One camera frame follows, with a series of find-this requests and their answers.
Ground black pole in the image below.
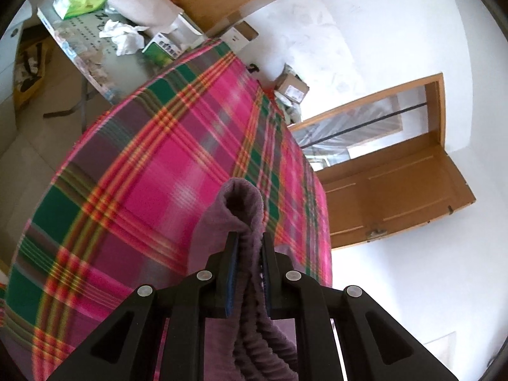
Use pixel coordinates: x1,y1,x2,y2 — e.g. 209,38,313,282
307,102,427,145

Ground pale grey bag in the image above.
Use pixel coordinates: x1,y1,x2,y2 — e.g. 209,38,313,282
107,0,187,32

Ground crumpled white tissue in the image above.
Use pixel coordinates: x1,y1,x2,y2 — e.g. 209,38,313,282
98,19,149,57

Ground small cardboard box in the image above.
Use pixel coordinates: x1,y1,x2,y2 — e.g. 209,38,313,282
220,20,258,54

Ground clear plastic curtain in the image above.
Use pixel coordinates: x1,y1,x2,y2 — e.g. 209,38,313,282
296,91,427,167

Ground wooden door frame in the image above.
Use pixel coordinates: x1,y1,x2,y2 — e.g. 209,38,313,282
286,72,449,155

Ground open white box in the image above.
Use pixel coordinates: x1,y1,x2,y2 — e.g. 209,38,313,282
170,13,205,48

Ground yellow bag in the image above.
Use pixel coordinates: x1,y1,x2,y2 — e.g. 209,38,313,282
14,40,54,108

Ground green white box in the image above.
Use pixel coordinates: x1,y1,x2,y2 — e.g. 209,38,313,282
142,32,187,68

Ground purple fleece pants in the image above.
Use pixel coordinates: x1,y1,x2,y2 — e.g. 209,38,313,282
159,178,302,381

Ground wooden door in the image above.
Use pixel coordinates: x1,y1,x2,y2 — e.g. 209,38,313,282
313,143,476,251

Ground printed top folding table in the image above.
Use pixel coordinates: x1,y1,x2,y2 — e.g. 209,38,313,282
37,0,209,136

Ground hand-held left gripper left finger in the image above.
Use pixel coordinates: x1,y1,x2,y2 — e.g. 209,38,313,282
48,232,239,381

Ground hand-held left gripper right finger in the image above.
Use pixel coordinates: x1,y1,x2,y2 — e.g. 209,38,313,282
262,232,457,381

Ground grey plastic parcel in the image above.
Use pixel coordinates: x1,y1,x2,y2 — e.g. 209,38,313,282
274,89,302,124

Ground pink green plaid bed sheet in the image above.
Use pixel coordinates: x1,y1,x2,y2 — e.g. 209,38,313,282
0,39,333,381

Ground grey wall panel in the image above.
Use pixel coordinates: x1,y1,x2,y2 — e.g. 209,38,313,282
423,331,457,370

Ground large cardboard box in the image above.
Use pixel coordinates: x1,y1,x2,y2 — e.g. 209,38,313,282
275,63,310,106

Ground white cabinet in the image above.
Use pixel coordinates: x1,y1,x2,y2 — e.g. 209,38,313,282
0,0,38,88

